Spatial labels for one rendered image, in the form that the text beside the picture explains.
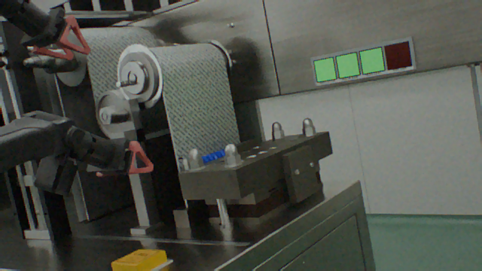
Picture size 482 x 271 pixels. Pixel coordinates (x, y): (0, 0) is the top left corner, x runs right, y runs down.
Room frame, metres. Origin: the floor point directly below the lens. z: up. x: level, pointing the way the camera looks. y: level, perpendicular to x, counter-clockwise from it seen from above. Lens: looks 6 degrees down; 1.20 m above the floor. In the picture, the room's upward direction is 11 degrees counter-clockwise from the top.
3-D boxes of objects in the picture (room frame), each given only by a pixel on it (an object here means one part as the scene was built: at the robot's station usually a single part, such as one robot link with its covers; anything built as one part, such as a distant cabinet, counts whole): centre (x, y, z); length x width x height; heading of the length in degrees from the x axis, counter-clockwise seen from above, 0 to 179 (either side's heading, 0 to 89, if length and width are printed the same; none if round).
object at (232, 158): (1.06, 0.02, 1.05); 0.04 x 0.04 x 0.04
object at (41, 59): (1.29, 0.45, 1.33); 0.06 x 0.03 x 0.03; 142
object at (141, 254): (0.91, 0.22, 0.91); 0.07 x 0.07 x 0.02; 52
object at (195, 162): (1.11, 0.10, 1.05); 0.04 x 0.04 x 0.04
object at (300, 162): (1.17, -0.12, 0.96); 0.10 x 0.03 x 0.11; 142
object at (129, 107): (1.19, 0.25, 1.05); 0.06 x 0.05 x 0.31; 142
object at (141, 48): (1.20, 0.20, 1.25); 0.15 x 0.01 x 0.15; 52
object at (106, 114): (1.16, 0.28, 1.18); 0.04 x 0.02 x 0.04; 52
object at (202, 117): (1.26, 0.08, 1.11); 0.23 x 0.01 x 0.18; 142
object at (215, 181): (1.21, -0.04, 1.00); 0.40 x 0.16 x 0.06; 142
